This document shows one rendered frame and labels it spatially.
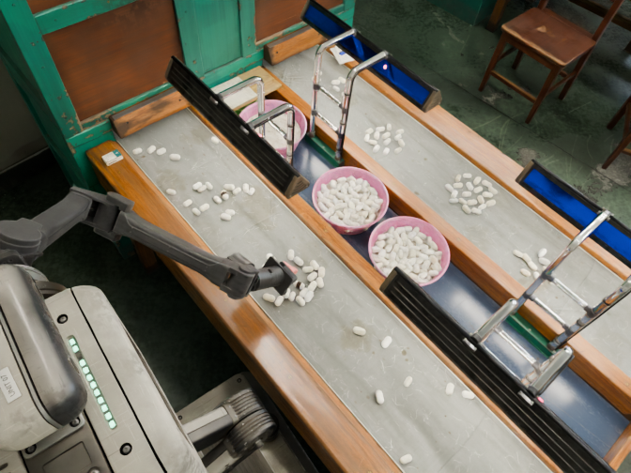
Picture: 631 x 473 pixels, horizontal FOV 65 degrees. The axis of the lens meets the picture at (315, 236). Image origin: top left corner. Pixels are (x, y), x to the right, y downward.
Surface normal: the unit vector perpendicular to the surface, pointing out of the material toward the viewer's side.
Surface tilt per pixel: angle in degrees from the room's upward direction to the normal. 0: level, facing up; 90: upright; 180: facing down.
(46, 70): 90
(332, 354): 0
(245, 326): 0
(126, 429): 0
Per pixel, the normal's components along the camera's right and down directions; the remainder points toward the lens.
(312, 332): 0.07, -0.55
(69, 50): 0.65, 0.65
